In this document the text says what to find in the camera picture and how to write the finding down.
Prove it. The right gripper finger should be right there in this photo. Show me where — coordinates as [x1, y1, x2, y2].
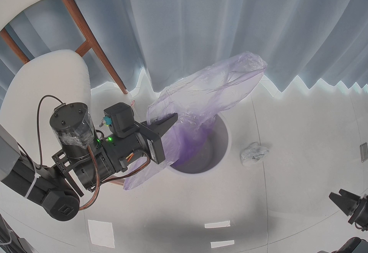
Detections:
[329, 192, 352, 216]
[340, 189, 360, 204]

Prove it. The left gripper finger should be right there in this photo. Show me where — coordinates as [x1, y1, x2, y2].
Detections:
[147, 112, 179, 138]

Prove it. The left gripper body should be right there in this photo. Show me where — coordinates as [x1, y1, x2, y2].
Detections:
[99, 123, 166, 175]

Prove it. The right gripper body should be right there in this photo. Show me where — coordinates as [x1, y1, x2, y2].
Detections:
[348, 194, 368, 227]

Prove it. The purple plastic bag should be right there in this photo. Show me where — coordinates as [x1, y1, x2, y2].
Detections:
[123, 51, 268, 191]

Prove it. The white trash bin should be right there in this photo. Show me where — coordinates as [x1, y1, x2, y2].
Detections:
[168, 111, 232, 179]

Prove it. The crumpled white paper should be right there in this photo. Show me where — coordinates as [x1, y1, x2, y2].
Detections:
[240, 143, 271, 167]

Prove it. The white cushioned wooden chair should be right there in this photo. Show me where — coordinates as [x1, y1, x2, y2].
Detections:
[0, 0, 129, 189]

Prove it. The pale blue curtain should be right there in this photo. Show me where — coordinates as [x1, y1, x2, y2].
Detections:
[0, 0, 368, 94]

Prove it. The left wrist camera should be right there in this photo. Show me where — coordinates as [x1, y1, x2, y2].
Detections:
[99, 102, 136, 138]

